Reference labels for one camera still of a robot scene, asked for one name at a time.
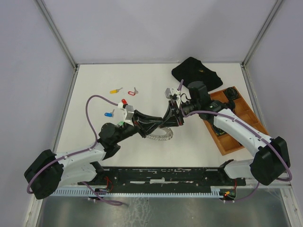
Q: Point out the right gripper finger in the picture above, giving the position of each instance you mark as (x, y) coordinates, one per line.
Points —
(173, 121)
(170, 111)

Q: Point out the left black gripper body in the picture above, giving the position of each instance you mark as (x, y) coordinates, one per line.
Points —
(138, 125)

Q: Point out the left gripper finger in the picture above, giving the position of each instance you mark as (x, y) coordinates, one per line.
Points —
(148, 118)
(149, 127)

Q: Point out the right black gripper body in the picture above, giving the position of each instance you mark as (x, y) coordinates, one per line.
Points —
(179, 115)

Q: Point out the metal disc with keyrings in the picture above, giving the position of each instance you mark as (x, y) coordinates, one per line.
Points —
(161, 134)

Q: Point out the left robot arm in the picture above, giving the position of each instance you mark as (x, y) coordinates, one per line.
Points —
(50, 171)

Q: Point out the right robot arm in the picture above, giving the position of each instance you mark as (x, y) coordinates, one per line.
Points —
(270, 160)

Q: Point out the solid red tagged key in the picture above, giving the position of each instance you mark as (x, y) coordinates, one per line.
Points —
(123, 102)

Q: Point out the red open tagged key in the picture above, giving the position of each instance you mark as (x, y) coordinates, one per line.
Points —
(134, 92)

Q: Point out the blue tagged key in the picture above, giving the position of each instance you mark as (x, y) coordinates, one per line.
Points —
(109, 114)

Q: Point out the yellow tagged key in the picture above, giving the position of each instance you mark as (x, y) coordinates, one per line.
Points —
(114, 91)

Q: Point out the black folded cloth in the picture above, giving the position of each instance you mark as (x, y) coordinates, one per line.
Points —
(191, 70)

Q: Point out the patterned item in tray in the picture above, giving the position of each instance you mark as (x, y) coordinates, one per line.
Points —
(218, 131)

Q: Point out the black round item in tray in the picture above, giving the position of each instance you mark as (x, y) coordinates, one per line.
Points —
(231, 93)

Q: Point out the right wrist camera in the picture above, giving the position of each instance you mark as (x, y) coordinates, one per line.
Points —
(173, 95)

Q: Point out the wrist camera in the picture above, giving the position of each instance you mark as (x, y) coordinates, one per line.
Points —
(128, 113)
(173, 95)

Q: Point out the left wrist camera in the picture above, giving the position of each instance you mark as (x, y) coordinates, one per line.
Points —
(128, 113)

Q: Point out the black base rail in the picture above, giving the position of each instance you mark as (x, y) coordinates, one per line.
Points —
(163, 179)

